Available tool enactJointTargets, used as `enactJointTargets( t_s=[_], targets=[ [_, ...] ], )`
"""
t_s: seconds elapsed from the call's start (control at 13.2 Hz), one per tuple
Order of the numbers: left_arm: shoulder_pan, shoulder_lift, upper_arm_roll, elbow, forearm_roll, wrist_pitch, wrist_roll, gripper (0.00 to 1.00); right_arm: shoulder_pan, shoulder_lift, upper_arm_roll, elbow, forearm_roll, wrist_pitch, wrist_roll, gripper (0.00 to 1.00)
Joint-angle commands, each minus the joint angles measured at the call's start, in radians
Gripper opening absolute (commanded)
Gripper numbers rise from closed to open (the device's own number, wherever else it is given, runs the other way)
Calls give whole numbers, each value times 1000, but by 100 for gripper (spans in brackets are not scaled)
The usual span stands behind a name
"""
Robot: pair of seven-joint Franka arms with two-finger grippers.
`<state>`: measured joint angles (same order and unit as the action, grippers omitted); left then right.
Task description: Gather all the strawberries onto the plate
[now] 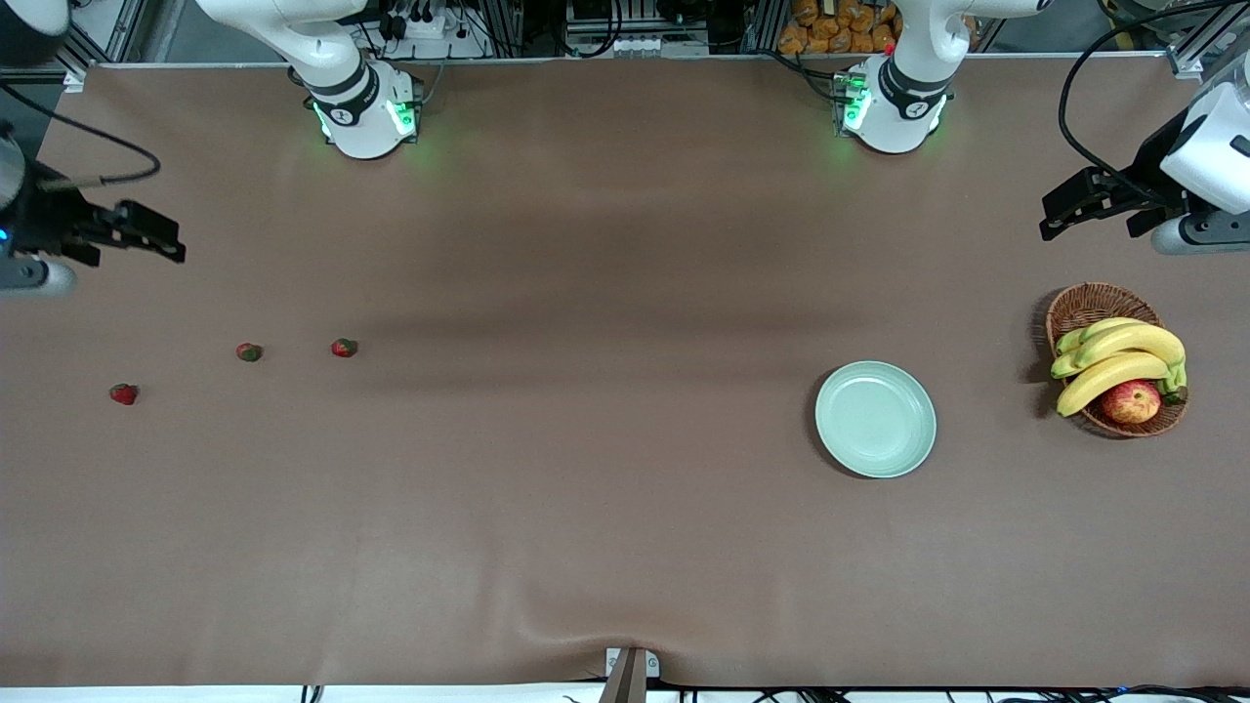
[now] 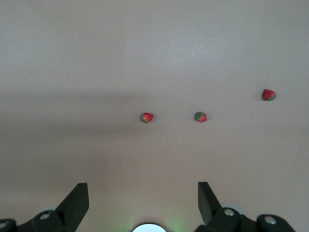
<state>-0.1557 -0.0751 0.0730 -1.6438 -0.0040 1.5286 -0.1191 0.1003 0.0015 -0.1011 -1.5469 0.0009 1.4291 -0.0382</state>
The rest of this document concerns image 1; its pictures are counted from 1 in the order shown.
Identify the bag of bread rolls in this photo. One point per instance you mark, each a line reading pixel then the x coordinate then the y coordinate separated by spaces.
pixel 830 29

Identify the red apple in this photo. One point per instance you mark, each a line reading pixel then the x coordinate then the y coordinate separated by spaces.
pixel 1131 402

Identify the pale green plate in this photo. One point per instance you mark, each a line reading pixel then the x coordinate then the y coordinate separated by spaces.
pixel 876 420

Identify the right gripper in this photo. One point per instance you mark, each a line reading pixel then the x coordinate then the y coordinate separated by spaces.
pixel 39 217

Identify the white power strip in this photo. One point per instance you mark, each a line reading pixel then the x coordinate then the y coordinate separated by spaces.
pixel 430 29

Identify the brown wicker basket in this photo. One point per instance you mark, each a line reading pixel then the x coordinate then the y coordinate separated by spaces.
pixel 1084 308

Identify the large table cover mat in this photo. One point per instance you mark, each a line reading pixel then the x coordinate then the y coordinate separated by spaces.
pixel 586 293

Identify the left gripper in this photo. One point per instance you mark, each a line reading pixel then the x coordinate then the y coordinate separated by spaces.
pixel 1156 168

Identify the yellow banana bunch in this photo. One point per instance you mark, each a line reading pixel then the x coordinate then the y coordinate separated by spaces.
pixel 1123 342

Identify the white terminal strip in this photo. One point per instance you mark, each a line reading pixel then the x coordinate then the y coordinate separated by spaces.
pixel 654 45

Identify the red strawberry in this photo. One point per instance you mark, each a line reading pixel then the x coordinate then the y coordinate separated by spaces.
pixel 123 393
pixel 344 348
pixel 249 351

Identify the metal table clamp bracket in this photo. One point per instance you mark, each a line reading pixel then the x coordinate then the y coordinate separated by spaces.
pixel 630 674

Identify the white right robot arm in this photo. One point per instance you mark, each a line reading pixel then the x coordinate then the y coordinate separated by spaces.
pixel 342 59

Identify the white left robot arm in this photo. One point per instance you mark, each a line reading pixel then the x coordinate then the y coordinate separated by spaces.
pixel 908 98

